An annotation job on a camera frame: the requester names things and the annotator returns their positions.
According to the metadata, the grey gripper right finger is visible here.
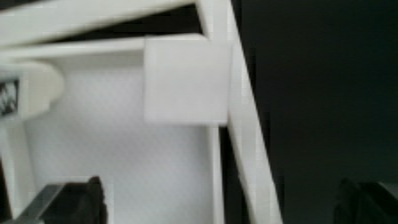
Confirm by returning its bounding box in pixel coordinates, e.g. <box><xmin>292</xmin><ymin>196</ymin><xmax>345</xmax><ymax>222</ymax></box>
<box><xmin>333</xmin><ymin>179</ymin><xmax>398</xmax><ymax>224</ymax></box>

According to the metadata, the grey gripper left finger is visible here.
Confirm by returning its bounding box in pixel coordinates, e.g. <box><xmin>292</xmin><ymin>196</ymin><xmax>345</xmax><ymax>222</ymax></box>
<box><xmin>11</xmin><ymin>176</ymin><xmax>109</xmax><ymax>224</ymax></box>

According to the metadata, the white leg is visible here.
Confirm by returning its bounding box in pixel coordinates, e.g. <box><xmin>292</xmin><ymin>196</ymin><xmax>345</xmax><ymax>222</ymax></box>
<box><xmin>145</xmin><ymin>39</ymin><xmax>233</xmax><ymax>125</ymax></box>
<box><xmin>0</xmin><ymin>61</ymin><xmax>66</xmax><ymax>119</ymax></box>

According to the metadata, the white desk top tray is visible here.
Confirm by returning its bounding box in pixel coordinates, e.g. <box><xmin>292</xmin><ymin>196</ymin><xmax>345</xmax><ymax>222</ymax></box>
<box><xmin>0</xmin><ymin>34</ymin><xmax>226</xmax><ymax>224</ymax></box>

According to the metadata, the white U-shaped frame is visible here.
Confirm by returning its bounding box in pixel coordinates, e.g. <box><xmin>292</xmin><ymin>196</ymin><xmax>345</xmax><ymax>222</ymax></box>
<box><xmin>0</xmin><ymin>0</ymin><xmax>283</xmax><ymax>224</ymax></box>

